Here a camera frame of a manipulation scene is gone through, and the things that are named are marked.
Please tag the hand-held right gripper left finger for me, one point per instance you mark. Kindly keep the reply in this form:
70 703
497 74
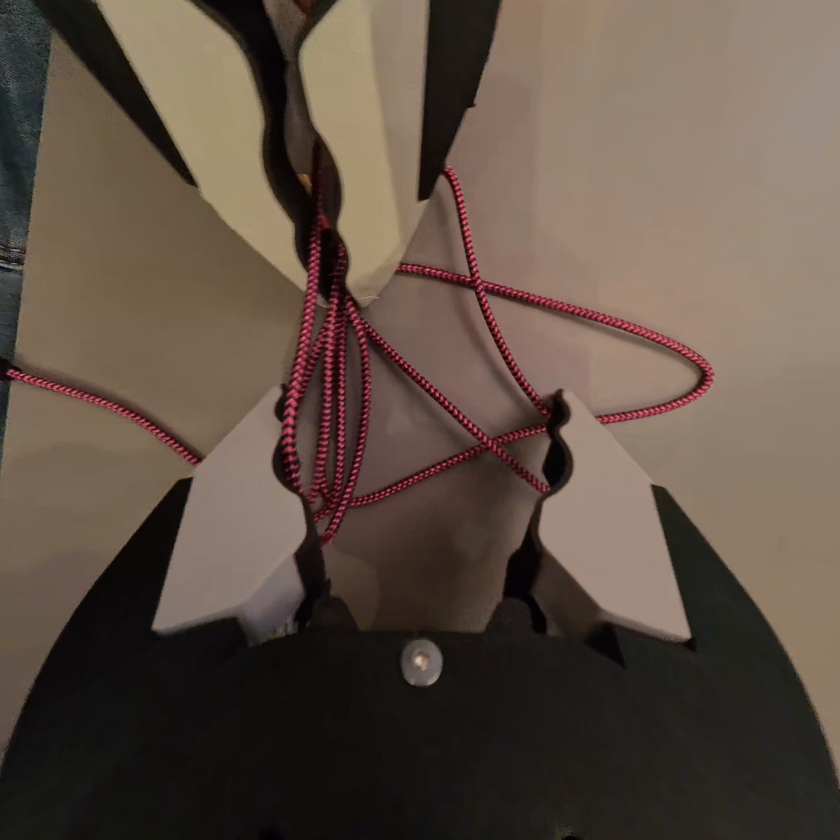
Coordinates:
236 538

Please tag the person's legs in jeans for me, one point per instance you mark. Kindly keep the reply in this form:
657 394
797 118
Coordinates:
16 105

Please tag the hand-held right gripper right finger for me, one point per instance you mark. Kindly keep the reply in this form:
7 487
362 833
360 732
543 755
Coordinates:
604 538

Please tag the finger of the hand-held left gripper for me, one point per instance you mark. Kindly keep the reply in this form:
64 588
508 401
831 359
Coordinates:
197 79
374 118

